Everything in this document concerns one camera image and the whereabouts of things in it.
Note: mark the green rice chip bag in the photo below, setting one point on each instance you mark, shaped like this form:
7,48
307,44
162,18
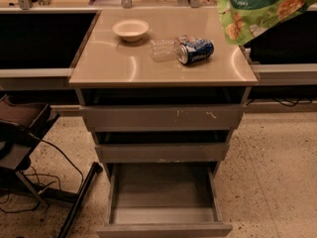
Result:
244,20

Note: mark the grey drawer cabinet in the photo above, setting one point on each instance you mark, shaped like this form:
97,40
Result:
113,72

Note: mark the grey top drawer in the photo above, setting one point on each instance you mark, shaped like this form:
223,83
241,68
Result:
154,118

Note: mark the grey middle drawer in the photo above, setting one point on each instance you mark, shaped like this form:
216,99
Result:
162,153

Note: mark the open grey bottom drawer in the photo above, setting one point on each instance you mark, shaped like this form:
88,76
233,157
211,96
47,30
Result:
163,201

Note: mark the blue pepsi can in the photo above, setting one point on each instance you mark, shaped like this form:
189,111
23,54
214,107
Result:
194,51

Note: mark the black metal floor bar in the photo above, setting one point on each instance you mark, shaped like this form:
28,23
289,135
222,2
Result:
95,169

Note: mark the white paper bowl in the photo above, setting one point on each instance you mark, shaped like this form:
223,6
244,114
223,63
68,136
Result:
131,30

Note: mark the dark brown side cart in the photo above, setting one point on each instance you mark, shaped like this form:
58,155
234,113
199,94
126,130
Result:
22,126

